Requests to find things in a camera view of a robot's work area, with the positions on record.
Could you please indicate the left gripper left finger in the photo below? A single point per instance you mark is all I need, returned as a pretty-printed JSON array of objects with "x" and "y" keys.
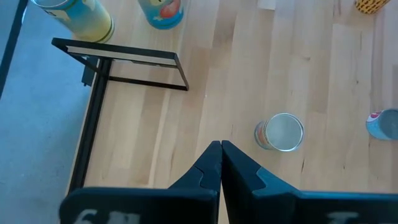
[{"x": 140, "y": 205}]

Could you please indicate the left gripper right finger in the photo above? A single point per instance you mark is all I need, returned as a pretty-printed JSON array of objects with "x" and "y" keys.
[{"x": 280, "y": 205}]

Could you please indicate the tall blue yellow-green can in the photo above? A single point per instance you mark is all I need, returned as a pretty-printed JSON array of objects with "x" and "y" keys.
[{"x": 81, "y": 18}]

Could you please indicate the wooden shelf board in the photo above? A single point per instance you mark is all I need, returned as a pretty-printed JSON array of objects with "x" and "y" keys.
[{"x": 127, "y": 32}]

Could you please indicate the short teal herringbone can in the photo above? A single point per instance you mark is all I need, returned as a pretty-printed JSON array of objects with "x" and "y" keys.
[{"x": 385, "y": 124}]

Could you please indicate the black shelf support frame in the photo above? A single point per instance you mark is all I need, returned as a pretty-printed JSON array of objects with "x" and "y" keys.
[{"x": 183, "y": 74}]

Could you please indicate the tall blue tomato-print can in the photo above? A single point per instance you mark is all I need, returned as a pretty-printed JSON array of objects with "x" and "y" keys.
[{"x": 161, "y": 14}]

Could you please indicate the black aluminium table frame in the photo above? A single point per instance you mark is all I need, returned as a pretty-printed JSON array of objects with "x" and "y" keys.
[{"x": 90, "y": 124}]

